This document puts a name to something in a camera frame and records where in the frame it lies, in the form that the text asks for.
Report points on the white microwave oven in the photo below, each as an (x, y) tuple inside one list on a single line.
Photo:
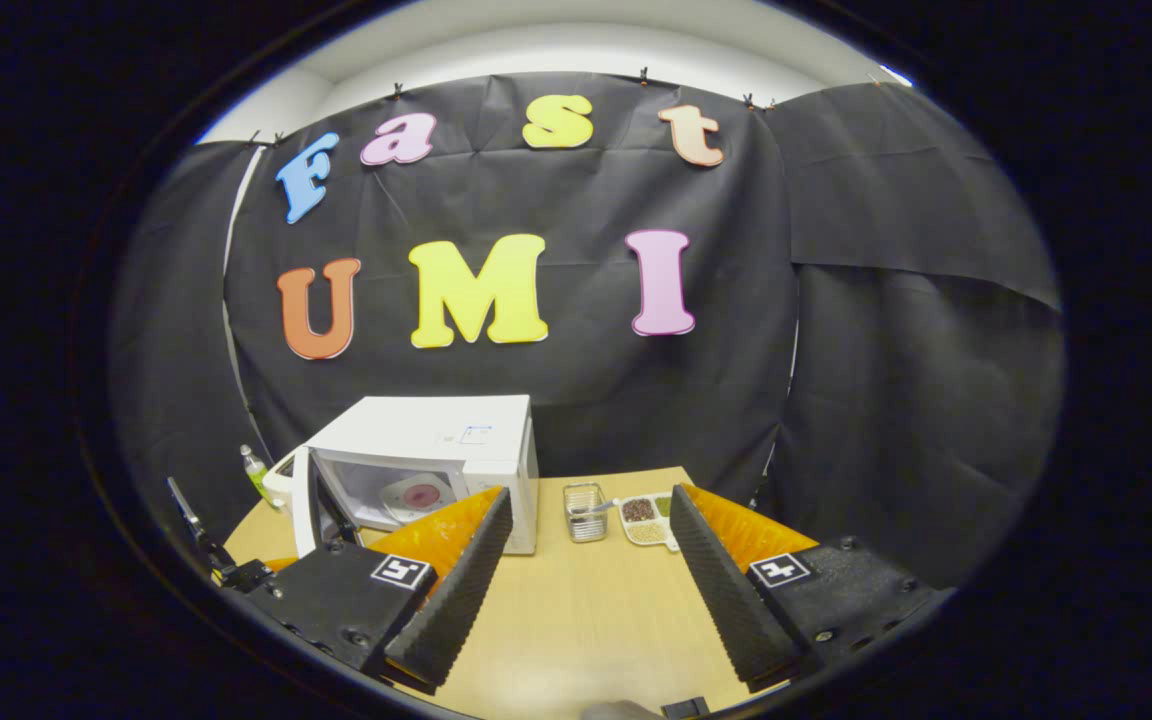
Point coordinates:
[(416, 425)]

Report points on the metal mesh cutlery basket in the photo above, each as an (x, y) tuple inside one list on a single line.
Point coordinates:
[(586, 525)]

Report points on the green label drink bottle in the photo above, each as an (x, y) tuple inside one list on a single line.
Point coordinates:
[(254, 475)]

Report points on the ceiling light panel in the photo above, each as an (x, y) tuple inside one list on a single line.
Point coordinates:
[(896, 75)]

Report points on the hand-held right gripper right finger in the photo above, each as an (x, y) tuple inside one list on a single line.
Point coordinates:
[(726, 590)]

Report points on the white divided grain dish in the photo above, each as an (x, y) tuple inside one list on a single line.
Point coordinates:
[(641, 520)]

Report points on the white toaster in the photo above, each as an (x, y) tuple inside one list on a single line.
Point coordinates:
[(279, 480)]

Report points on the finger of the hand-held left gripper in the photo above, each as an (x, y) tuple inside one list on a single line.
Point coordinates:
[(244, 575)]

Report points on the metal spoon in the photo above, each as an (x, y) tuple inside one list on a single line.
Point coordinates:
[(601, 506)]

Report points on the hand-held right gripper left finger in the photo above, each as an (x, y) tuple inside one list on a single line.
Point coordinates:
[(456, 590)]

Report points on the white square plate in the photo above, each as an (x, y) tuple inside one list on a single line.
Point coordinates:
[(398, 508)]

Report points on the round pink food slice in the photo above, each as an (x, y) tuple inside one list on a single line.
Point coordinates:
[(422, 495)]

